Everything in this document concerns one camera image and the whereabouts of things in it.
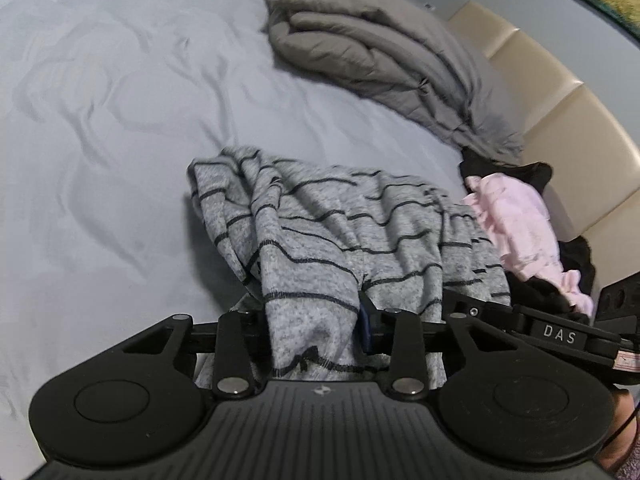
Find person's right forearm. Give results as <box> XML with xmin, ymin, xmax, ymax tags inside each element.
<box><xmin>597</xmin><ymin>385</ymin><xmax>640</xmax><ymax>476</ymax></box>

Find crumpled pink garment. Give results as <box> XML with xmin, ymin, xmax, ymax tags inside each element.
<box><xmin>462</xmin><ymin>172</ymin><xmax>597</xmax><ymax>317</ymax></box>

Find folded grey duvet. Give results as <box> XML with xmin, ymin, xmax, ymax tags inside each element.
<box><xmin>262</xmin><ymin>0</ymin><xmax>526</xmax><ymax>167</ymax></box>

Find black garment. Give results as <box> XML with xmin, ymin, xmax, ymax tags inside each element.
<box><xmin>459</xmin><ymin>146</ymin><xmax>597</xmax><ymax>323</ymax></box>

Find grey striped bow-print garment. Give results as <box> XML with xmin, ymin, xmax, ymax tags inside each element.
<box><xmin>187</xmin><ymin>145</ymin><xmax>513</xmax><ymax>391</ymax></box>

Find beige padded headboard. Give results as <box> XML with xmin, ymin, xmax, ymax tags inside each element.
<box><xmin>446</xmin><ymin>0</ymin><xmax>640</xmax><ymax>293</ymax></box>

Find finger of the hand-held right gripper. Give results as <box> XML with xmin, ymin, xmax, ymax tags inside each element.
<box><xmin>442</xmin><ymin>287</ymin><xmax>518</xmax><ymax>330</ymax></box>

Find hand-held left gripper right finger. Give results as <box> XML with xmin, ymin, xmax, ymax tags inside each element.
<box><xmin>357</xmin><ymin>290</ymin><xmax>511</xmax><ymax>400</ymax></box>

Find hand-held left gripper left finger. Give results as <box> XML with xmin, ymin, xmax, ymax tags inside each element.
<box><xmin>120</xmin><ymin>310</ymin><xmax>268</xmax><ymax>398</ymax></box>

